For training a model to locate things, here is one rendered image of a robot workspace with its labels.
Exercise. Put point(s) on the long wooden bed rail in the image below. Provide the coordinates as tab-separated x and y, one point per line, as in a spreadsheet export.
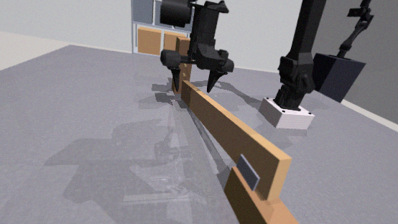
235	137

